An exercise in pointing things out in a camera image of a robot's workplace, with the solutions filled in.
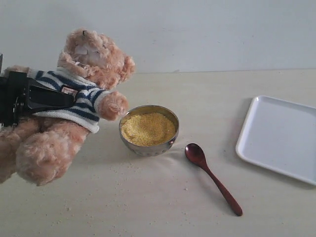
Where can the yellow millet grains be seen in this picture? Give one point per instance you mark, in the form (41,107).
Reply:
(147,130)

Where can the beige teddy bear striped sweater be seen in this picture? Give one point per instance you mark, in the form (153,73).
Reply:
(42,146)

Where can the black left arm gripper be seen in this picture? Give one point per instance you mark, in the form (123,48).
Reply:
(18,98)

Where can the white rectangular plastic tray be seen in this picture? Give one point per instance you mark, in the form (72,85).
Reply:
(280,136)

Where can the dark red wooden spoon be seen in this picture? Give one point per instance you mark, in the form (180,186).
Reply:
(195,155)

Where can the steel bowl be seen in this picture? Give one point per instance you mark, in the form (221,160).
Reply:
(152,150)

